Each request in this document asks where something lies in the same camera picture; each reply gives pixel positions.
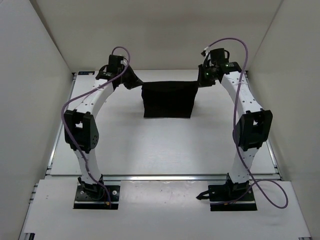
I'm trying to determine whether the black skirt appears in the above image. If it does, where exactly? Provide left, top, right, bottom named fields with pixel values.
left=141, top=81, right=198, bottom=119

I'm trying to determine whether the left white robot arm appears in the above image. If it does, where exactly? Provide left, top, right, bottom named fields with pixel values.
left=62, top=54, right=143, bottom=199

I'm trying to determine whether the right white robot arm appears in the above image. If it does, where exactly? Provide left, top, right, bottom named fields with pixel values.
left=197, top=48, right=273, bottom=200

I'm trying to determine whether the left table corner label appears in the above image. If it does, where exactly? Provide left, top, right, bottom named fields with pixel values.
left=77, top=71, right=95, bottom=76

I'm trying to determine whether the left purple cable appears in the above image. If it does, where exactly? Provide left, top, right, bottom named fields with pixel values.
left=60, top=46, right=133, bottom=208

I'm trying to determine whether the purple cable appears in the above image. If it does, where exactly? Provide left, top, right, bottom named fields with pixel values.
left=201, top=37, right=289, bottom=209
left=60, top=46, right=133, bottom=208

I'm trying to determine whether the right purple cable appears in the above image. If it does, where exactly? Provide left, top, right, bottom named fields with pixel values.
left=201, top=37, right=289, bottom=209

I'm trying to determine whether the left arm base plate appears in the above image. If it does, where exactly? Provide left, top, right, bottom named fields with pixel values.
left=73, top=181, right=121, bottom=210

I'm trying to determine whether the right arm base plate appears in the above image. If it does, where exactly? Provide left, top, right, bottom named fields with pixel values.
left=196, top=176, right=258, bottom=212

